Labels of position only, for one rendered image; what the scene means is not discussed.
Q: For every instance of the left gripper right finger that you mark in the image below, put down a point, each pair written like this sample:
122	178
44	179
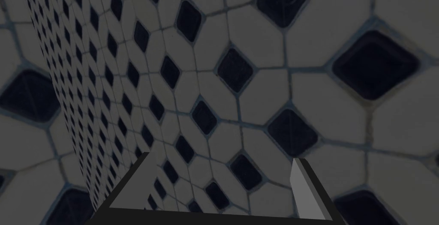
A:
308	192

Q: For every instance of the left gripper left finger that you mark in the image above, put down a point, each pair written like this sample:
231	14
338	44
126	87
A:
137	189

